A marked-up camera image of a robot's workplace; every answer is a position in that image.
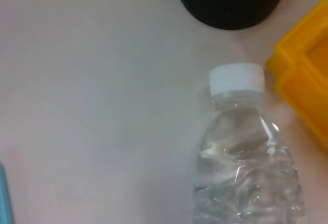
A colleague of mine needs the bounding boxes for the clear green-label water bottle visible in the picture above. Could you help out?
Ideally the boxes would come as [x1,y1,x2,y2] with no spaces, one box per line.
[193,63,308,224]

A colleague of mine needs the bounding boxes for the black mesh pen holder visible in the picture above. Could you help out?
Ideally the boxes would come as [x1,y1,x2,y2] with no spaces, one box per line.
[176,0,296,31]

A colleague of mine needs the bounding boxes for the blue capped scissors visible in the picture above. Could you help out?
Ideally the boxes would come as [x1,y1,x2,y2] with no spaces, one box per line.
[0,161,15,224]

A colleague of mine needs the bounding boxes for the yellow plastic bin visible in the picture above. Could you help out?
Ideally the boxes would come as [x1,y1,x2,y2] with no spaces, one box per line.
[265,0,328,148]

